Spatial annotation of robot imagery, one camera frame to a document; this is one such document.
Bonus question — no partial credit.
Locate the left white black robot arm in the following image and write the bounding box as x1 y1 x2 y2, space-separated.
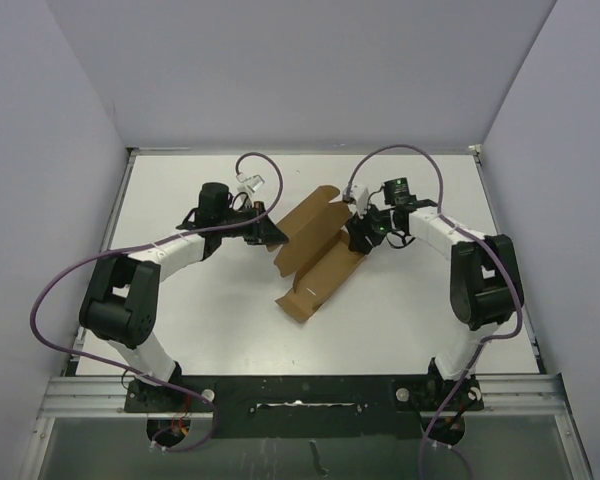
79 182 289 411

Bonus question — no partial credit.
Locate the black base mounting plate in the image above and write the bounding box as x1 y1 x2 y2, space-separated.
124 366 484 446

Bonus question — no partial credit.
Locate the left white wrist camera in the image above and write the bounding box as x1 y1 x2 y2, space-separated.
236 173 265 201

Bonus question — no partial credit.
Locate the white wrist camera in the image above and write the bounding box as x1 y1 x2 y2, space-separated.
236 173 265 201
342 183 370 218

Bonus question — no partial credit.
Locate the brown cardboard box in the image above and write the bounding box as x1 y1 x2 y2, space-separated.
274 185 365 324

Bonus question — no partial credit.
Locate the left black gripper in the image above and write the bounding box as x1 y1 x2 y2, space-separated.
217 200 288 245

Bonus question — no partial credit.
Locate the purple cable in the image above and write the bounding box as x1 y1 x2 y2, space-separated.
29 151 285 454
348 144 527 480

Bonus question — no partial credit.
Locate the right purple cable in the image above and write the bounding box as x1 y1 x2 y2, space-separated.
348 144 527 480

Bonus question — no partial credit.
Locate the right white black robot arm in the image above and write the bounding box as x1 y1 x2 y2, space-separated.
342 178 524 409

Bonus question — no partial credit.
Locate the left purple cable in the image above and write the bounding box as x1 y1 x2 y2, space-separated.
29 151 285 454

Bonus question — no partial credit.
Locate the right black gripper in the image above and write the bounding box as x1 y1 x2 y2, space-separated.
346 200 394 254

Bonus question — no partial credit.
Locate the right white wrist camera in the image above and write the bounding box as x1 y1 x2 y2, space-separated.
342 183 370 218

